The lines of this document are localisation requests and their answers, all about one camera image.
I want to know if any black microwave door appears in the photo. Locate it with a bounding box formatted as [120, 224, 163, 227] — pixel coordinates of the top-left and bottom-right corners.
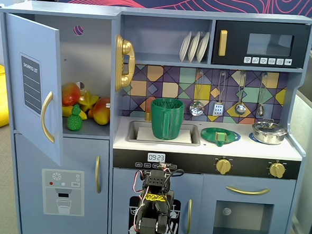
[210, 19, 312, 70]

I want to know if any yellow toy starfruit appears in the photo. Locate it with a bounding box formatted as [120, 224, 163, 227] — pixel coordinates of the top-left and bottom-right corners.
[78, 90, 100, 113]

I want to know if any blue door with shopping list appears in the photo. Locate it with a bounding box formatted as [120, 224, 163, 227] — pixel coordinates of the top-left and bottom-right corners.
[0, 12, 70, 167]

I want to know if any red orange toy apple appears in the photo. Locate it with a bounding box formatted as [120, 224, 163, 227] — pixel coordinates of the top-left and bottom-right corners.
[60, 81, 82, 107]

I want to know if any metal ladle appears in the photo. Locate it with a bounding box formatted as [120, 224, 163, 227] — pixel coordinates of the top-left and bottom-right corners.
[234, 71, 249, 115]

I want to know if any blue dishwasher door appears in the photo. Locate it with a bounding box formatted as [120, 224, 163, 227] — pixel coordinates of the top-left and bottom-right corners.
[108, 167, 205, 234]

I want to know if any yellow tape band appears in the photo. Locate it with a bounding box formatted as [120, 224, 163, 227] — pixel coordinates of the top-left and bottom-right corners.
[143, 192, 166, 203]

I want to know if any green toy pineapple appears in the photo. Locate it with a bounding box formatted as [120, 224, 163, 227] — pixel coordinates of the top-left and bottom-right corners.
[66, 103, 85, 132]

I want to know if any metal spoon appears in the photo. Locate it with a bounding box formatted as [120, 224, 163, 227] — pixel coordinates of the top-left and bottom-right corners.
[256, 73, 268, 117]

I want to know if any grey sink basin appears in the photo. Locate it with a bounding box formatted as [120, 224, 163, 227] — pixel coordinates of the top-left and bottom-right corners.
[125, 120, 203, 147]

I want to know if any metal skimmer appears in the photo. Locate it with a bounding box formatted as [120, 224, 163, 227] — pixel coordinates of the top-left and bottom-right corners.
[189, 69, 208, 117]

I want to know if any metal slotted spatula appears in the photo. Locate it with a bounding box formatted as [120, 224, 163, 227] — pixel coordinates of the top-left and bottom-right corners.
[212, 70, 227, 118]

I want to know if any red yellow toy mango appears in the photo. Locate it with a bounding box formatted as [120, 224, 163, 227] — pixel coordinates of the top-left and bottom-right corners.
[91, 96, 112, 126]

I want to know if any grey office partition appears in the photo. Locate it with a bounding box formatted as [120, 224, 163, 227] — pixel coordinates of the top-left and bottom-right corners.
[283, 48, 312, 234]

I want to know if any blue oven door with window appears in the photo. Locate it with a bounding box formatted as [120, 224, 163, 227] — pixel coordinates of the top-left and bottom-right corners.
[200, 174, 297, 234]

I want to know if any white plate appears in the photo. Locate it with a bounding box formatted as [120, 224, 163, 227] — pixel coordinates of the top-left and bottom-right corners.
[187, 31, 201, 64]
[178, 31, 192, 64]
[195, 31, 210, 64]

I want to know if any blue toy kitchen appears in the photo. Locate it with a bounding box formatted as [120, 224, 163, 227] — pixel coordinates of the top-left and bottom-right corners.
[0, 0, 312, 234]

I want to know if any steel pot with lid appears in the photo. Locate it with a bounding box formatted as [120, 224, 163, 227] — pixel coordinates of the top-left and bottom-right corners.
[251, 118, 289, 146]

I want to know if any gold stove knob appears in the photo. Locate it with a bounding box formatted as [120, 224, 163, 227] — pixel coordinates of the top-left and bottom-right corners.
[268, 161, 286, 179]
[215, 157, 233, 176]

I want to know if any blue door with ice dispenser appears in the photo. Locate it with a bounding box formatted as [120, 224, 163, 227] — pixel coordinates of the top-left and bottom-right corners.
[8, 133, 114, 234]

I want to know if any green printed cup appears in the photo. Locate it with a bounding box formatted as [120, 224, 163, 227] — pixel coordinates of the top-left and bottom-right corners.
[148, 97, 186, 141]

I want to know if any gold toy telephone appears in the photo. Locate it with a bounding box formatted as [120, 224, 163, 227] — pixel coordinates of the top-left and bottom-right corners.
[113, 34, 137, 93]

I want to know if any yellow toy banana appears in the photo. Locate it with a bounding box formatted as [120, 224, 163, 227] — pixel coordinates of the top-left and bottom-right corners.
[61, 104, 89, 121]

